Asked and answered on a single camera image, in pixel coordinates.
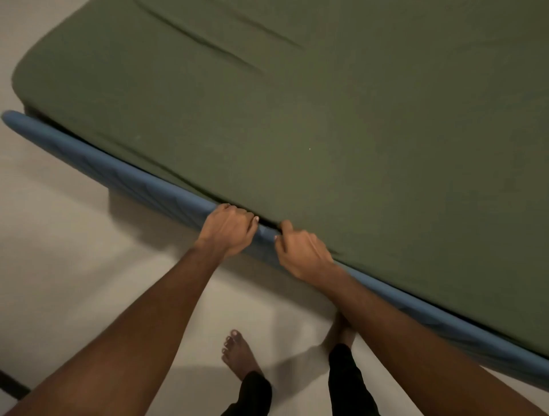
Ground person's right hand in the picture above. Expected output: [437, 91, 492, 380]
[274, 220, 338, 289]

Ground person's foot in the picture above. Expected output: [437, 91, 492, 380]
[221, 329, 264, 383]
[321, 312, 358, 357]

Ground person's right foot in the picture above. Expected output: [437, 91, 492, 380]
[321, 312, 358, 357]

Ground black trousers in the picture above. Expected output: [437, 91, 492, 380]
[220, 343, 381, 416]

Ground person's left foot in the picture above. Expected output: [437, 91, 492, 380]
[221, 329, 264, 383]

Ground person's left forearm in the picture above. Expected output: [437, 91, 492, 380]
[12, 240, 224, 416]

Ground person's right forearm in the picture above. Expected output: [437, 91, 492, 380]
[319, 262, 549, 416]

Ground blue padded bed frame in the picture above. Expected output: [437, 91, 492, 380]
[1, 110, 549, 380]

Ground green bed sheet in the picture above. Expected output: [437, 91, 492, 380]
[11, 0, 549, 358]

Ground person's left hand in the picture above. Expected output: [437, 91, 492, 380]
[195, 203, 260, 260]

